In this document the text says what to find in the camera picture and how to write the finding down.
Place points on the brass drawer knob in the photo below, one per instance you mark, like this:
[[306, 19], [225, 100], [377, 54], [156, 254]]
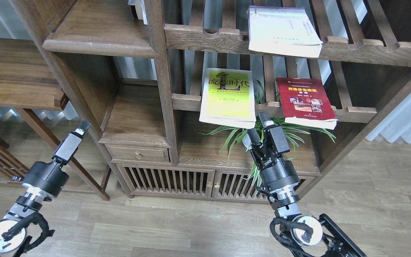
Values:
[[138, 155]]

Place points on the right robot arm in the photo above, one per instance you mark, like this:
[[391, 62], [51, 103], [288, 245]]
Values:
[[296, 231]]

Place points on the dark wooden bookshelf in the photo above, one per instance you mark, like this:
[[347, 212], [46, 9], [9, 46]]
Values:
[[140, 85]]

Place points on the white paperback book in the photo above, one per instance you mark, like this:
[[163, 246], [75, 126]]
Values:
[[285, 31]]

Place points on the yellow green book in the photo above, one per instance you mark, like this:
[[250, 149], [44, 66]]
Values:
[[228, 98]]

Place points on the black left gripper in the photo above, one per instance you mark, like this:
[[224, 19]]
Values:
[[46, 180]]

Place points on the wooden side table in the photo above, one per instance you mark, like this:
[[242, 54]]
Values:
[[27, 84]]

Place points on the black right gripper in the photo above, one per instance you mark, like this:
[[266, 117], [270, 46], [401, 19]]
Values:
[[277, 174]]

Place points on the red book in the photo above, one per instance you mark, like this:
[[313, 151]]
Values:
[[305, 102]]

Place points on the white plant pot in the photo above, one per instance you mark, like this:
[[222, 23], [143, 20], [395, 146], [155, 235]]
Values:
[[246, 140]]

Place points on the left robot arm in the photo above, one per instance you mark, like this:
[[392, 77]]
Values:
[[23, 227]]

